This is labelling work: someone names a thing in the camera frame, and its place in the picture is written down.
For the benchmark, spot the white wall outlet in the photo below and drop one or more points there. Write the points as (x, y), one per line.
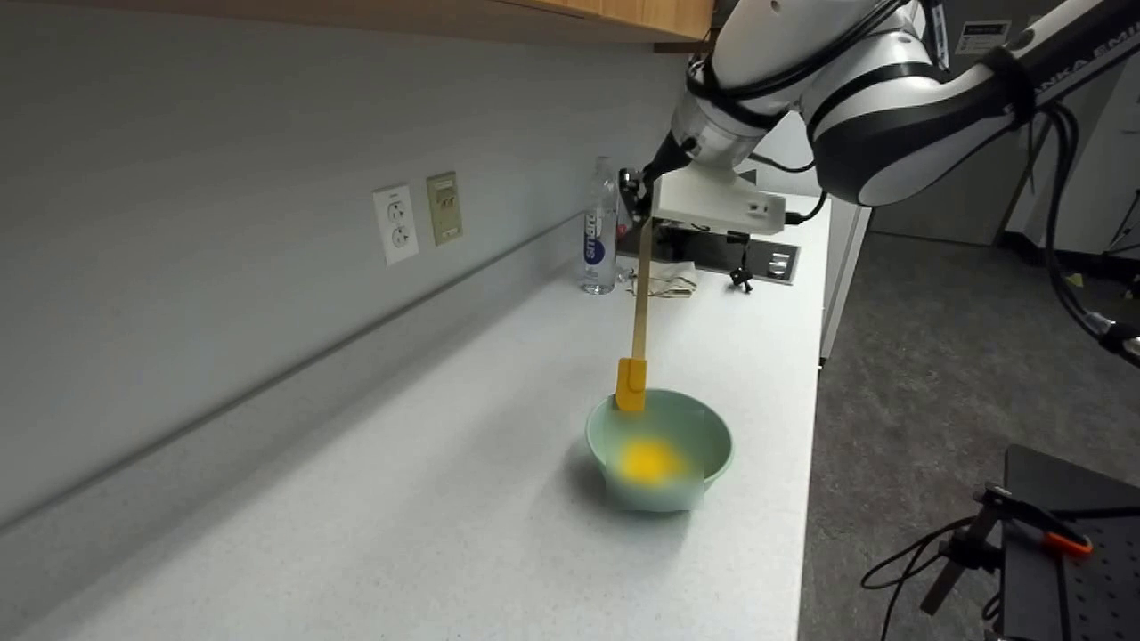
(396, 224)

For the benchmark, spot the black perforated table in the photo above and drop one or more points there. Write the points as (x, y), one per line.
(1073, 571)

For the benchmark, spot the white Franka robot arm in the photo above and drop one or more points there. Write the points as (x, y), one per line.
(902, 129)

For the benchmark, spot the wooden spoon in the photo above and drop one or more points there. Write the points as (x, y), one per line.
(641, 297)

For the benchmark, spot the yellow block pieces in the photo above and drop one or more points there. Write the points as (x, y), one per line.
(649, 463)

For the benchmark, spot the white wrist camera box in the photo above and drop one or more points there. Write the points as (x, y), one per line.
(716, 200)

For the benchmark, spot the beige cloth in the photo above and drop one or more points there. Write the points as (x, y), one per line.
(664, 283)

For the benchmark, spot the wooden wall cabinet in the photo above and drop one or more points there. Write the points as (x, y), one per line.
(572, 17)

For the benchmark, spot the clear plastic water bottle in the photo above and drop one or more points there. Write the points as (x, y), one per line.
(595, 252)

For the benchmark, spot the black mini tripod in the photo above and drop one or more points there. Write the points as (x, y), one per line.
(742, 269)

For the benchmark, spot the black stovetop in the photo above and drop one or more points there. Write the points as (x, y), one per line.
(776, 262)

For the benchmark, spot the beige wall switch plate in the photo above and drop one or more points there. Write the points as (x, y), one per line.
(444, 207)

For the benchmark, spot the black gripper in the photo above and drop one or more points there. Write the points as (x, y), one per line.
(672, 163)

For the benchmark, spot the light green bowl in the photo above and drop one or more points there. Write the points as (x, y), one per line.
(699, 476)

